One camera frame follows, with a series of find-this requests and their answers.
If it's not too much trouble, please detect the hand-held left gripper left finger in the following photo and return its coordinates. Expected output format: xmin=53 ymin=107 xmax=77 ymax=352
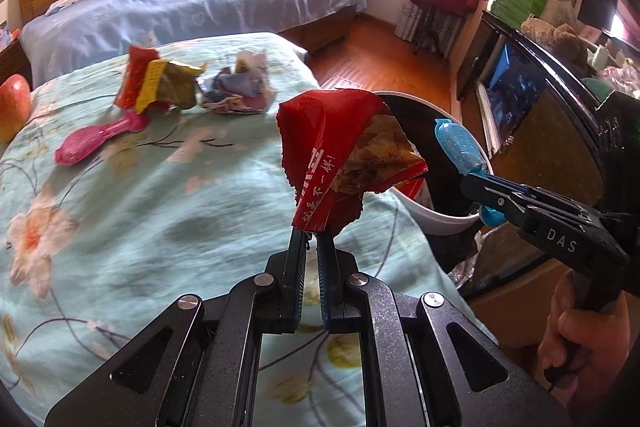
xmin=44 ymin=231 xmax=308 ymax=427

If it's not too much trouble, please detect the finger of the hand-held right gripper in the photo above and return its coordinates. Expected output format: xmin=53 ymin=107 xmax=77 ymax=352
xmin=475 ymin=196 xmax=581 ymax=224
xmin=460 ymin=173 xmax=596 ymax=212

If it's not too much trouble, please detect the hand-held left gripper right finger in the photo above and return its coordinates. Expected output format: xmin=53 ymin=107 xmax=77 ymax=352
xmin=316 ymin=234 xmax=573 ymax=427

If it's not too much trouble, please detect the white trash bin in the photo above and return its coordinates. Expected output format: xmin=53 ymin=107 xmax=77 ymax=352
xmin=372 ymin=91 xmax=493 ymax=237

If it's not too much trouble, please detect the blue candy-shaped wrapper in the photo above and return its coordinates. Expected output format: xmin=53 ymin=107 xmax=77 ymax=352
xmin=434 ymin=118 xmax=507 ymax=228

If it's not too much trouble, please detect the person's right hand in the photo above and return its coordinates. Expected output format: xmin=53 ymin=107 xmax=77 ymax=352
xmin=537 ymin=274 xmax=633 ymax=400

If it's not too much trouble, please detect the flat television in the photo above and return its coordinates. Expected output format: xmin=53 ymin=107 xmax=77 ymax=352
xmin=472 ymin=38 xmax=551 ymax=155

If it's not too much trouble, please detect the brown plush toy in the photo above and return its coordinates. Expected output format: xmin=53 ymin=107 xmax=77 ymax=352
xmin=520 ymin=0 xmax=591 ymax=62

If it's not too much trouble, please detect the crumpled blue wrapper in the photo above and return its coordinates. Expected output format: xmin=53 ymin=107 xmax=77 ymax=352
xmin=200 ymin=49 xmax=277 ymax=114

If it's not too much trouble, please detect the red and yellow snack bag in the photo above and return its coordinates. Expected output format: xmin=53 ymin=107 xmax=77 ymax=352
xmin=114 ymin=45 xmax=208 ymax=114

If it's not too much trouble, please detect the pink plastic spoon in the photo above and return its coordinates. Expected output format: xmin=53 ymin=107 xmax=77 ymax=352
xmin=54 ymin=113 xmax=149 ymax=166

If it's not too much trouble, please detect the bed with blue sheet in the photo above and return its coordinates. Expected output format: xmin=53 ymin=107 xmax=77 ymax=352
xmin=20 ymin=0 xmax=368 ymax=88

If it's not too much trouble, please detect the red apple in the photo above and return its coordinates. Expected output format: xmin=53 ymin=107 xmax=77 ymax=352
xmin=0 ymin=74 xmax=32 ymax=144

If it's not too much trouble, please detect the wooden nightstand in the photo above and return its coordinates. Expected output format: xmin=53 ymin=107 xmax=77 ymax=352
xmin=0 ymin=39 xmax=33 ymax=88

